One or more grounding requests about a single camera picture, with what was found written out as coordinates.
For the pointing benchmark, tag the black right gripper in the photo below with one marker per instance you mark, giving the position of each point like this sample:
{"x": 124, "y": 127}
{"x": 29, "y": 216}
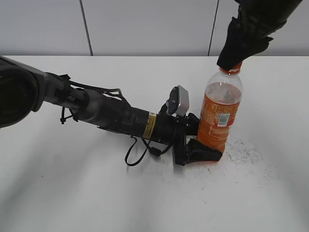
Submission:
{"x": 257, "y": 16}

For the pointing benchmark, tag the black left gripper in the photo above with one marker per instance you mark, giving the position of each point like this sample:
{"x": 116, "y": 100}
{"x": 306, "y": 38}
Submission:
{"x": 194, "y": 151}

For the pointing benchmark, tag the orange bottle cap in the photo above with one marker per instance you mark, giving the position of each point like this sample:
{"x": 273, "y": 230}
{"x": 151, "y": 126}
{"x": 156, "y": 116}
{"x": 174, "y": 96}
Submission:
{"x": 235, "y": 70}

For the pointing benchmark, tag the orange drink plastic bottle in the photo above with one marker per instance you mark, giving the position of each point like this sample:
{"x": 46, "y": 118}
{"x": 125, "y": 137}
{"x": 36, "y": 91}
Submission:
{"x": 222, "y": 97}

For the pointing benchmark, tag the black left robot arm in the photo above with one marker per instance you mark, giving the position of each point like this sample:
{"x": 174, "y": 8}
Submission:
{"x": 23, "y": 89}

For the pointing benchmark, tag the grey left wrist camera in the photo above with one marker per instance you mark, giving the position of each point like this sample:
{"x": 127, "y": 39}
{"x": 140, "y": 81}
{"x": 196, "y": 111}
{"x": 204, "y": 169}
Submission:
{"x": 178, "y": 101}

